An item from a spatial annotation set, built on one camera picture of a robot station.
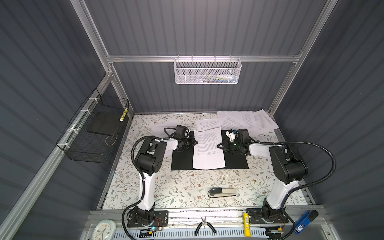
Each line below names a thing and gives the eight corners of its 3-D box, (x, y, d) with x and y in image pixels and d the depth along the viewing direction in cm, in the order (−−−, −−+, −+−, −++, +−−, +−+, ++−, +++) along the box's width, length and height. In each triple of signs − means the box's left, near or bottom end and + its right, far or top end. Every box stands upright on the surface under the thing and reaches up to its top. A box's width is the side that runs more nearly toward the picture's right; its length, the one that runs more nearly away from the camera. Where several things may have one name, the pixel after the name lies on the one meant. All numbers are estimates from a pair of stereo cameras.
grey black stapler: (208, 197, 82) (208, 195, 78) (207, 189, 84) (208, 187, 81) (235, 197, 82) (237, 195, 78) (234, 189, 84) (236, 187, 81)
